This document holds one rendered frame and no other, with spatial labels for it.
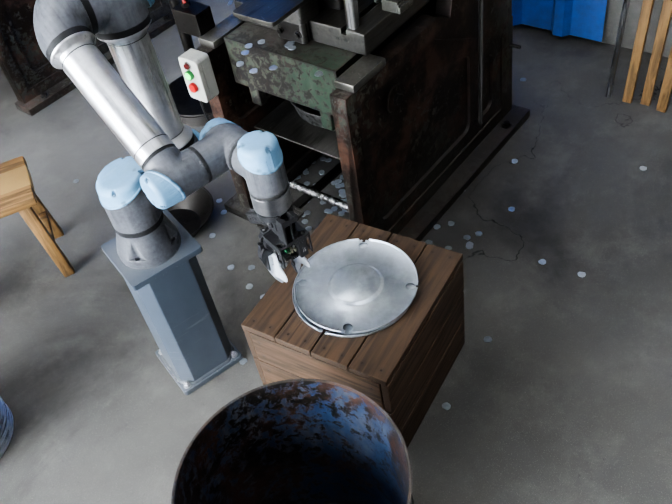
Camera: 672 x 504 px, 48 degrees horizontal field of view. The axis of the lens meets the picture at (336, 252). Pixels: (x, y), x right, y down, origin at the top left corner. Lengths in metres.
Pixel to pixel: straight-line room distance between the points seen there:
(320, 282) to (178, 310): 0.37
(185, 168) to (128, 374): 0.97
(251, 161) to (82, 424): 1.08
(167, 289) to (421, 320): 0.61
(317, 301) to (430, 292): 0.26
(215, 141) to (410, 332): 0.60
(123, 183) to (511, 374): 1.08
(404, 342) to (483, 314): 0.53
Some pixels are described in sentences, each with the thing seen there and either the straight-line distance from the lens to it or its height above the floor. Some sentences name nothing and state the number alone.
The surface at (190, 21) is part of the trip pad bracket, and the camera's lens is 2.21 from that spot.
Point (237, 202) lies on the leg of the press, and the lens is 2.55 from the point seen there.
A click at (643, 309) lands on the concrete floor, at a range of 2.21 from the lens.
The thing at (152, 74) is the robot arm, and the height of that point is 0.87.
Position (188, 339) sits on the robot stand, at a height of 0.18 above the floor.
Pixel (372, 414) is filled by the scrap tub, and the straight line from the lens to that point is 1.45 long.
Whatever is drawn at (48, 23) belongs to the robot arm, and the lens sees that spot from 1.51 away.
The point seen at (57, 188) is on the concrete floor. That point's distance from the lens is 2.95.
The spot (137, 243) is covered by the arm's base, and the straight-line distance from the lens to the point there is 1.78.
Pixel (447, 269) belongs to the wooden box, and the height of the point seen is 0.35.
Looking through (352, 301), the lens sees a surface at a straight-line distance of 1.72.
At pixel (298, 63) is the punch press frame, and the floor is 0.64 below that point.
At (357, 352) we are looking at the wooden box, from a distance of 1.65.
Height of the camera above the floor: 1.67
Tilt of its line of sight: 45 degrees down
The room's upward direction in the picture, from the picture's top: 11 degrees counter-clockwise
